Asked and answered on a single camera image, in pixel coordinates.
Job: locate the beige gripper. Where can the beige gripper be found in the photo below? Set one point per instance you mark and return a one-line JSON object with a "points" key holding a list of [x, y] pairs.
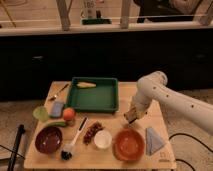
{"points": [[133, 114]]}

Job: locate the light green cup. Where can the light green cup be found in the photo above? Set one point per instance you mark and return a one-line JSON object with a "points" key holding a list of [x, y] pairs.
{"points": [[41, 114]]}

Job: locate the orange peach fruit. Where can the orange peach fruit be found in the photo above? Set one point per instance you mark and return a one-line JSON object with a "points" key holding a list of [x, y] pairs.
{"points": [[69, 114]]}

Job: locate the green base bottle object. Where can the green base bottle object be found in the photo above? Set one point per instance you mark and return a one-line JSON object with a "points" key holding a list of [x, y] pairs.
{"points": [[91, 15]]}

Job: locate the green plastic tray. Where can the green plastic tray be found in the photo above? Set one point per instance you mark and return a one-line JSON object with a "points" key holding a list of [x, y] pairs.
{"points": [[103, 98]]}

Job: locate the yellow corn cob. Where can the yellow corn cob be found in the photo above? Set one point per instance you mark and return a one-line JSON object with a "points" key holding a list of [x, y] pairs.
{"points": [[85, 85]]}

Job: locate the black pole stand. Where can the black pole stand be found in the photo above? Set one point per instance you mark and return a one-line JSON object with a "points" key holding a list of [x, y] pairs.
{"points": [[14, 153]]}

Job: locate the dark red bowl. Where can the dark red bowl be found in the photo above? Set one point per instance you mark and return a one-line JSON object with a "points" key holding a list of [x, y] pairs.
{"points": [[48, 140]]}

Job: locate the green cucumber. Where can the green cucumber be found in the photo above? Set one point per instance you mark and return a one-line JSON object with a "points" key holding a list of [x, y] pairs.
{"points": [[57, 124]]}

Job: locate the orange bowl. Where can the orange bowl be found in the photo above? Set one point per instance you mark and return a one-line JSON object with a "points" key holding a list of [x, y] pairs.
{"points": [[128, 145]]}

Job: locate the white handled brush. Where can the white handled brush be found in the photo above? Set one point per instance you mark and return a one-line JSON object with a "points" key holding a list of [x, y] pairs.
{"points": [[67, 151]]}

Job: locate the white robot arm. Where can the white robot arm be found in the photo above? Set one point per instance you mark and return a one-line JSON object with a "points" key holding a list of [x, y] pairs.
{"points": [[153, 87]]}

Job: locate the white paper cup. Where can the white paper cup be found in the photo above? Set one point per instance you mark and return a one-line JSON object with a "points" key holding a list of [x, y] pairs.
{"points": [[103, 139]]}

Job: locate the grey folded cloth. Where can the grey folded cloth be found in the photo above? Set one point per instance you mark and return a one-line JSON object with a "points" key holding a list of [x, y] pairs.
{"points": [[154, 142]]}

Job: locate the brown grape bunch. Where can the brown grape bunch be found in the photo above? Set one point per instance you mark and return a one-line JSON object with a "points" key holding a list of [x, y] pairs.
{"points": [[91, 132]]}

